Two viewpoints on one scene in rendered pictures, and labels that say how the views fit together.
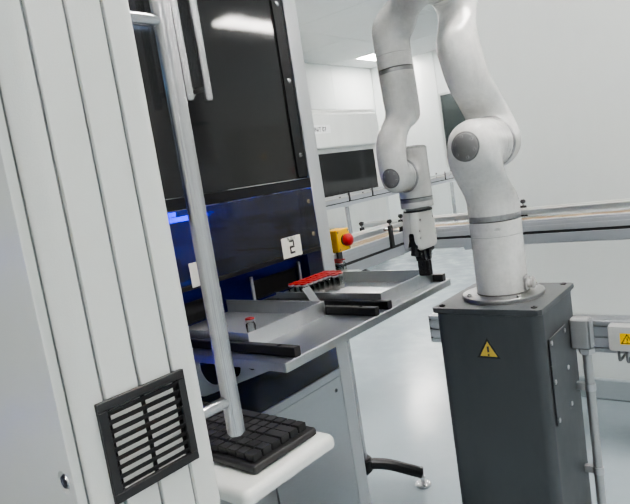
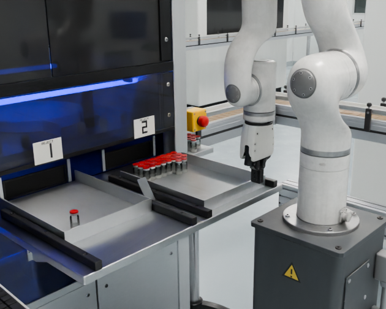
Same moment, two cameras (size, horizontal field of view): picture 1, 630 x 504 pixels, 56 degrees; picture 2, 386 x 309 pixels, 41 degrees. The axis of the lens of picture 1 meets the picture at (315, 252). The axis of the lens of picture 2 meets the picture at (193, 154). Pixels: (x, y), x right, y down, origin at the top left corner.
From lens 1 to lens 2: 34 cm
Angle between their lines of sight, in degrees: 11
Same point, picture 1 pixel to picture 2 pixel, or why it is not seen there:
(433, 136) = not seen: outside the picture
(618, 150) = not seen: outside the picture
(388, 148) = (234, 64)
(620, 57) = not seen: outside the picture
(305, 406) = (138, 267)
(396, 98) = (253, 12)
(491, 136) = (330, 78)
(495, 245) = (318, 178)
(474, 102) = (326, 33)
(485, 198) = (316, 133)
